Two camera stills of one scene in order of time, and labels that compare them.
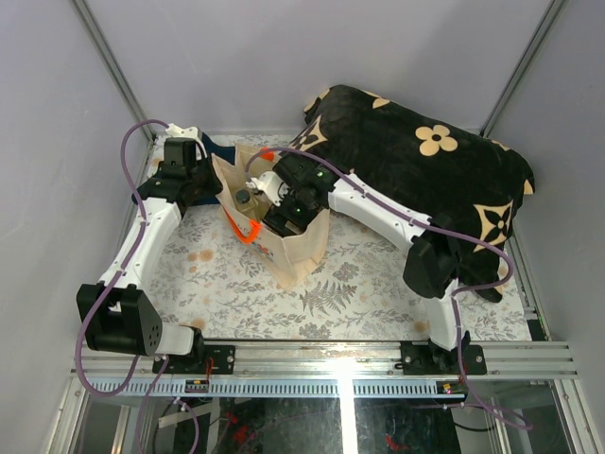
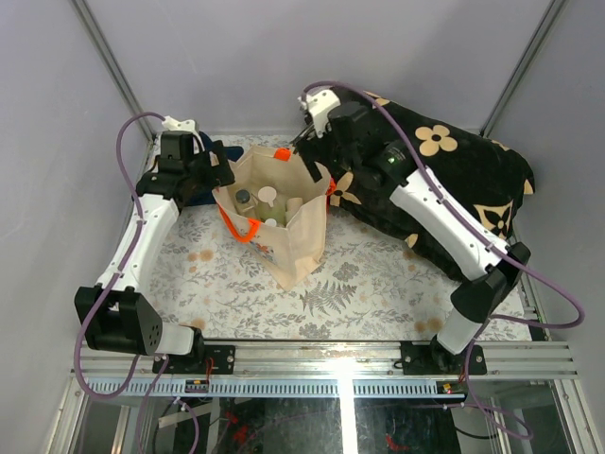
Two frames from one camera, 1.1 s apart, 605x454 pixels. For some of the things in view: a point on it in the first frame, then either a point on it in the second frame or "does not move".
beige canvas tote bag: (294, 258) does not move
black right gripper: (277, 218) → (311, 147)
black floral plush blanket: (466, 180) does not move
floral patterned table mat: (355, 293) does not move
